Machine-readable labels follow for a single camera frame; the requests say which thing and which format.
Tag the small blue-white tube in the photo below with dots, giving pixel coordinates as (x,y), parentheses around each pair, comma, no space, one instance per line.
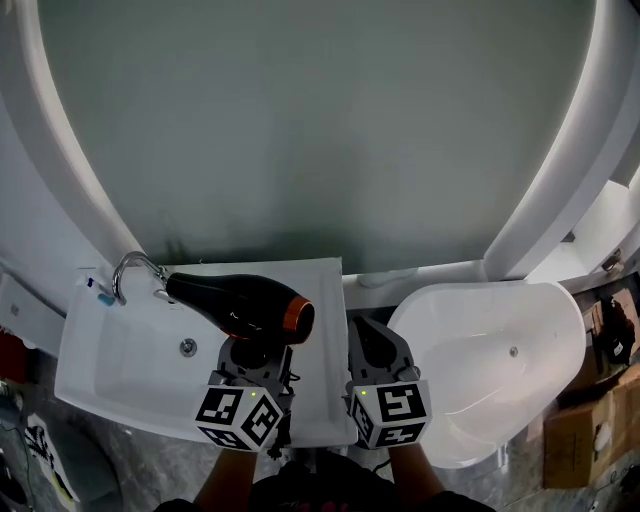
(105,299)

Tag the small brown fixture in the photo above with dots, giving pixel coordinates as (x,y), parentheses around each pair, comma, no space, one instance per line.
(612,260)

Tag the black and white patterned cloth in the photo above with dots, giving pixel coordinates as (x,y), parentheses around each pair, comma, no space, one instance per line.
(42,445)

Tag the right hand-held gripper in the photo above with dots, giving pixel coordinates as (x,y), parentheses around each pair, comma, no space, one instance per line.
(395,410)

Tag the person's right forearm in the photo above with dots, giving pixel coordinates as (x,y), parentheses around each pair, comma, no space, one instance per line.
(415,475)

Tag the large white-framed oval mirror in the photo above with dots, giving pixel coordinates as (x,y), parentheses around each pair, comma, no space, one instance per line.
(325,125)

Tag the white toilet tank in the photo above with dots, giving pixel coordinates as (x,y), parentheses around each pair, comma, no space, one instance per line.
(30,320)

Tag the stacked brown cardboard boxes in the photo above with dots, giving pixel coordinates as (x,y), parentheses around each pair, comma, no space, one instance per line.
(592,320)

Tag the grey round stool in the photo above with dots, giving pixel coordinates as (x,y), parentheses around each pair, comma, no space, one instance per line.
(90,475)

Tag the chrome curved faucet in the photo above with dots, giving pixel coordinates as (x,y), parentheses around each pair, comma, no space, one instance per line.
(116,285)

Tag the red box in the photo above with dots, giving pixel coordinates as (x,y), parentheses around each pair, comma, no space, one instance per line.
(11,357)

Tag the person's dark clothing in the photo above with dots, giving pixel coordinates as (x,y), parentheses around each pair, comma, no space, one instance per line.
(310,485)

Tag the person's left forearm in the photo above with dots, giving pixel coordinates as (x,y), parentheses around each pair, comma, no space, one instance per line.
(225,480)

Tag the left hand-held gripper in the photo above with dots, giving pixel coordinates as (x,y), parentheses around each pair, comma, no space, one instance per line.
(235,415)

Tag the black copper-ringed hair dryer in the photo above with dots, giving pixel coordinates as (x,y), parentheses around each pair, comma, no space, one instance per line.
(235,300)

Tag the white rectangular sink basin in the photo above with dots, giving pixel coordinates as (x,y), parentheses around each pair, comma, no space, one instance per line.
(135,360)

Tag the black bag with tag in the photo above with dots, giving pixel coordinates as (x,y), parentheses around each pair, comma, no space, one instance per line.
(617,340)

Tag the large brown cardboard box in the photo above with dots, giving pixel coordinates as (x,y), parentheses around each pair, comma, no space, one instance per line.
(570,450)

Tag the white oval bathtub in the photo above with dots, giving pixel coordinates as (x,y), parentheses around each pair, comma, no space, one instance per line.
(475,325)

